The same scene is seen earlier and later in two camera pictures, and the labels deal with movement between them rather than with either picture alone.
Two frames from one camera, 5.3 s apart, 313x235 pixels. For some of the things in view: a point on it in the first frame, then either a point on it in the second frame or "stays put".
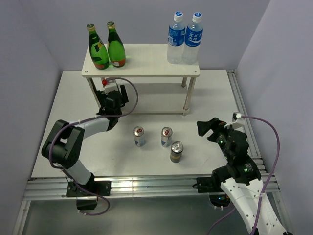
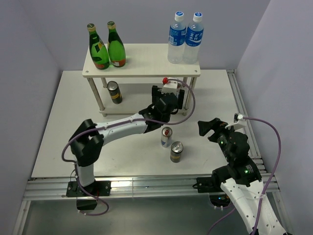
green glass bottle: (115, 47) stays put
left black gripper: (101, 97) -> (156, 95)
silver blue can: (166, 136) stays put
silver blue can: (139, 138) -> (179, 86)
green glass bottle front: (98, 51) stays put
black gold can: (176, 151) stays put
